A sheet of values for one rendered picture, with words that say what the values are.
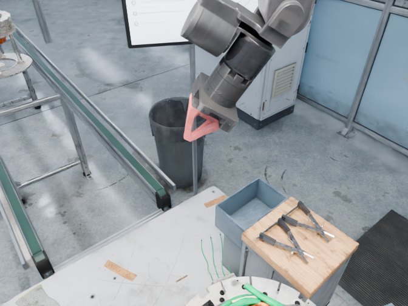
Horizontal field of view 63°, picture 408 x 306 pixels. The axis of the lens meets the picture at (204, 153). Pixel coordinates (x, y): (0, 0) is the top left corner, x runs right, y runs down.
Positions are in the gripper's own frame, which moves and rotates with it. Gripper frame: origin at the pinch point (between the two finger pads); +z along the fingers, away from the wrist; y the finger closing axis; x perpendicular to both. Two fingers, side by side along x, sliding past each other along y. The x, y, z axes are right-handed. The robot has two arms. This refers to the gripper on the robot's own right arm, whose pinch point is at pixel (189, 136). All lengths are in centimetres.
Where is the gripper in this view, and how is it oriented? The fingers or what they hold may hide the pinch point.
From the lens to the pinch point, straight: 57.1
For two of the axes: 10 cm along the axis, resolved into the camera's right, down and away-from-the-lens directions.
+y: 0.2, 6.4, -7.7
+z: -5.2, 6.6, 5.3
